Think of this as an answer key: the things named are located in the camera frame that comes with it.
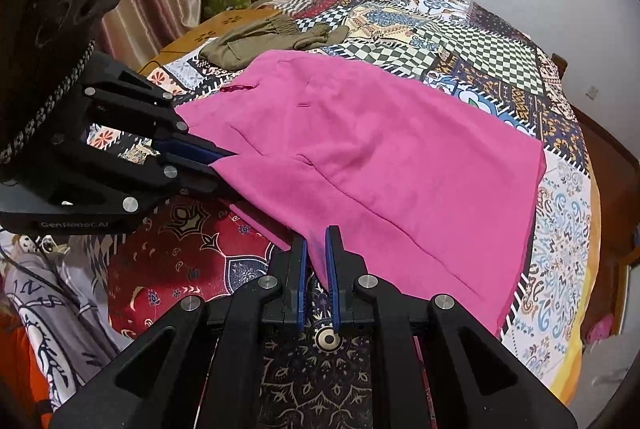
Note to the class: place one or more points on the olive green pants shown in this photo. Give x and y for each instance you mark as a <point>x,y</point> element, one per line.
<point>236,49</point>

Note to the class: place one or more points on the wooden bed post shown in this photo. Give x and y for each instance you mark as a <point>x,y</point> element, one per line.
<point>560,63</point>

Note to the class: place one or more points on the wooden lap desk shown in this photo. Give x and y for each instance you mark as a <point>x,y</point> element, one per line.
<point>216,26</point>

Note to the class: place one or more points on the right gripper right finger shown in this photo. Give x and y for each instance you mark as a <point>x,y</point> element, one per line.
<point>432,363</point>

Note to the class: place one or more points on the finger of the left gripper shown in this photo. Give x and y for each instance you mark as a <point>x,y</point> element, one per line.
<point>201,179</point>
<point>192,148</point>

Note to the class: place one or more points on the patchwork patterned bedspread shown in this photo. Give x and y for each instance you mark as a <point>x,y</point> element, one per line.
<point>211,247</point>

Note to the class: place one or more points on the pink slipper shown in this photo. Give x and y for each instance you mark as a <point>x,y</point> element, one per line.
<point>601,329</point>

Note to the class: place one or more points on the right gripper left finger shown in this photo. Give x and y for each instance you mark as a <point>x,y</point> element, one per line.
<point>198,366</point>

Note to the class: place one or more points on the white wall socket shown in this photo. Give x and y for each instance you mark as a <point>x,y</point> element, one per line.
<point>592,93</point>

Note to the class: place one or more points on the pink pants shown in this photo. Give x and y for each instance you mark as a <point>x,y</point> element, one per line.
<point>436,195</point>

